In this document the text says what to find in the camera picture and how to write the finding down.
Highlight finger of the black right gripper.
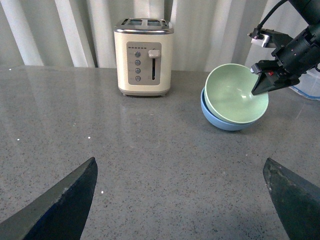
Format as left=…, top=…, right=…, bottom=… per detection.
left=262, top=158, right=320, bottom=240

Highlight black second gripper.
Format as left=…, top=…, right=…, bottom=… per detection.
left=251, top=24, right=320, bottom=96

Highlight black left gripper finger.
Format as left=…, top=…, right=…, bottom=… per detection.
left=0, top=157, right=98, bottom=240

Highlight green bowl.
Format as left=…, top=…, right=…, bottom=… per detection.
left=204, top=63, right=269, bottom=124

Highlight blue bowl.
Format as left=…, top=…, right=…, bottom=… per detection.
left=200, top=88, right=256, bottom=131

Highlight clear plastic food container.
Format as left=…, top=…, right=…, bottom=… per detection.
left=290, top=68, right=320, bottom=101

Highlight cream two-slot toaster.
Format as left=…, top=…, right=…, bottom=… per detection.
left=114, top=17, right=174, bottom=97

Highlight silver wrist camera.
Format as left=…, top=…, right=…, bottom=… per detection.
left=247, top=27, right=293, bottom=49

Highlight black camera cable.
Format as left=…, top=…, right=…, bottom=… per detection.
left=257, top=0, right=288, bottom=32

